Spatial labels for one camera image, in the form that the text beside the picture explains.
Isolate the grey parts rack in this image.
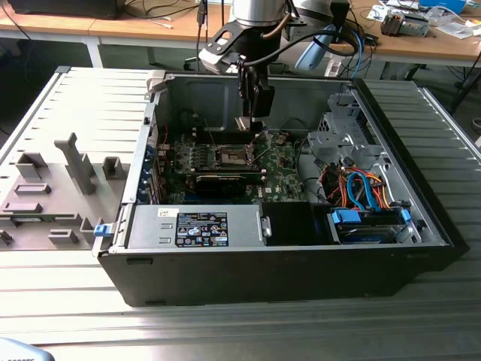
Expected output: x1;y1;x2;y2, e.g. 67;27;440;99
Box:
0;132;132;252

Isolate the blue cable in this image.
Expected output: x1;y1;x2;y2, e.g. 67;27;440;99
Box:
351;29;368;78

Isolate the black camera cable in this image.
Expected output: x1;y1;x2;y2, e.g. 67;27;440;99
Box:
240;29;361;71

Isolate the black thin wire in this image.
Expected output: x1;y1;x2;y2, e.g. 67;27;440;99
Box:
280;117;315;138

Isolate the silver metal drive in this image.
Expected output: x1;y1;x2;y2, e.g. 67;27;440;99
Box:
401;14;432;38

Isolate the green motherboard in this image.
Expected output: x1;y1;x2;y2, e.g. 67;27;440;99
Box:
156;129;328;206

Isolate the black flat device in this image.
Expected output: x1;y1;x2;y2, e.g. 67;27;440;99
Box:
7;0;122;20

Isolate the hard disk in blue carrier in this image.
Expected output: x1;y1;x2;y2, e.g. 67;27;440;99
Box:
325;208;413;245

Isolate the metal drive cage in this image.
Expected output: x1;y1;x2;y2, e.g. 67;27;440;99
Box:
306;92;389;167

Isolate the wooden desk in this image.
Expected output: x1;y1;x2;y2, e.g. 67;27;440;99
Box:
325;0;481;82
0;0;236;68

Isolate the black upright box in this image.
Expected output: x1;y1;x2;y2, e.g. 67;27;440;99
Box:
330;0;351;44

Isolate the clear plastic bag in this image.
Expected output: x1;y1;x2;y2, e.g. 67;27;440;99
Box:
440;20;479;39

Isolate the grey rounded device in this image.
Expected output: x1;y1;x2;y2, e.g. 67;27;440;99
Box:
0;337;56;361

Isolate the blue flat wire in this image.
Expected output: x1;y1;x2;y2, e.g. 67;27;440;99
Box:
345;171;364;211
359;173;380;211

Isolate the white power adapter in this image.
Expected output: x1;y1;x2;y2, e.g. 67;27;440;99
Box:
325;58;343;78

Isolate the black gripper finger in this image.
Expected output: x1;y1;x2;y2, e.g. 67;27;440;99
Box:
236;59;258;117
251;76;276;132

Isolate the orange wire bundle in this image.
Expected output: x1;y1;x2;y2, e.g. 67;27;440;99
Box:
323;168;392;210

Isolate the copper heatsink cooler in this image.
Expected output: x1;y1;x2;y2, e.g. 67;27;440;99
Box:
380;9;406;38

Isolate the black PC case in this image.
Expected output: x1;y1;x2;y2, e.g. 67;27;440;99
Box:
92;71;470;308

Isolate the CPU socket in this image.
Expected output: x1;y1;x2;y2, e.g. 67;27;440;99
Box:
216;144;253;168

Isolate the blue box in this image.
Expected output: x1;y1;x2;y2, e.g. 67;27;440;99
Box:
419;0;467;14

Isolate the white camera black bracket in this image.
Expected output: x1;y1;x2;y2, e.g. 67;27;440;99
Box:
198;29;242;75

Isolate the black graphics card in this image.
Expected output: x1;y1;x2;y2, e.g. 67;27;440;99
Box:
193;171;249;197

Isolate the grey power supply unit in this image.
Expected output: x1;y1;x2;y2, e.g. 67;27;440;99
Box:
126;205;265;249

